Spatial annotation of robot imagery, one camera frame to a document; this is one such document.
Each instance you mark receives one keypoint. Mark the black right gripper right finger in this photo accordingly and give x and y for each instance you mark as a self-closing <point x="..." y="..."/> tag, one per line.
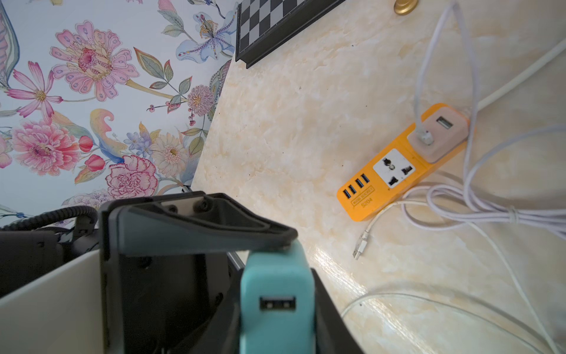
<point x="331" y="334"/>

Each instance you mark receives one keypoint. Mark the gold chess pawn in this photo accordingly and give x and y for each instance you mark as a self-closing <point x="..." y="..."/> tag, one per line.
<point x="404" y="7"/>

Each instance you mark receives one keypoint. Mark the teal usb wall charger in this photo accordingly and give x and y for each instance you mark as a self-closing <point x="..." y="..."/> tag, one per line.
<point x="277" y="302"/>

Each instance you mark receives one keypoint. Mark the pink usb wall charger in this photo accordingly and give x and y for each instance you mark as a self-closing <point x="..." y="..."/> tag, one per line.
<point x="448" y="129"/>

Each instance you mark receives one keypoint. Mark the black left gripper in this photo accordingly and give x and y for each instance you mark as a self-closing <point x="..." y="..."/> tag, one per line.
<point x="164" y="265"/>

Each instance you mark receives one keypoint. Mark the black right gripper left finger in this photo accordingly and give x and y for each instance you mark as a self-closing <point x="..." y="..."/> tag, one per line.
<point x="221" y="334"/>

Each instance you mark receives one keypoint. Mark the black white folding chessboard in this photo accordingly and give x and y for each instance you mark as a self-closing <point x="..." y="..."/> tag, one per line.
<point x="265" y="25"/>

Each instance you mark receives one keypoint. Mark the orange power strip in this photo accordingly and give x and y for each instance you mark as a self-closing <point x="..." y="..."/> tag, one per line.
<point x="388" y="175"/>

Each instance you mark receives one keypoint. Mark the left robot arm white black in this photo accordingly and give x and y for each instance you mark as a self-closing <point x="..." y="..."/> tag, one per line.
<point x="141" y="275"/>

